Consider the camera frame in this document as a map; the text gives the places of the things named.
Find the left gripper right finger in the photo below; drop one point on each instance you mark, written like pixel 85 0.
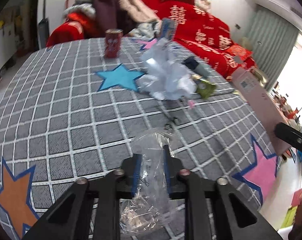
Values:
pixel 172 167

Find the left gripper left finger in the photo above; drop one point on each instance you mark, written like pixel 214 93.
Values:
pixel 130 179

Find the clear plastic bag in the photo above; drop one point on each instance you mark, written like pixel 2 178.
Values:
pixel 150 208

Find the pink box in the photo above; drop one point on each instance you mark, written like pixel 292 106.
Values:
pixel 262 104

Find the white paper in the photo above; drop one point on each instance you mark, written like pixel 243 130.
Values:
pixel 166 78

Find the dark blue teal package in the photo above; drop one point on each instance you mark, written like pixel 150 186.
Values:
pixel 202 69

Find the grey checked tablecloth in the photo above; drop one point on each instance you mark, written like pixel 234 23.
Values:
pixel 56 126

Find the green snack wrapper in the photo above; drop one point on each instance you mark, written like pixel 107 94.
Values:
pixel 204 88

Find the teal curtain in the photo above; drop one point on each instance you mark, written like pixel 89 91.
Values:
pixel 273 39

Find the small red embroidered cushion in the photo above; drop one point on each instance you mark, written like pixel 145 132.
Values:
pixel 237 50

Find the red soda can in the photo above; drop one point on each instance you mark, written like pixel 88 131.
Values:
pixel 113 38

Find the red sofa cover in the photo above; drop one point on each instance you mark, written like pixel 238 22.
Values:
pixel 200 32

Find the white grey clothes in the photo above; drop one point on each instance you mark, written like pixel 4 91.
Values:
pixel 146 31

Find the dark maroon garment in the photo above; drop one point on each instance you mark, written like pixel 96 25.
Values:
pixel 109 15

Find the white patterned cushion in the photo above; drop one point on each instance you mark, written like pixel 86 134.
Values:
pixel 204 5

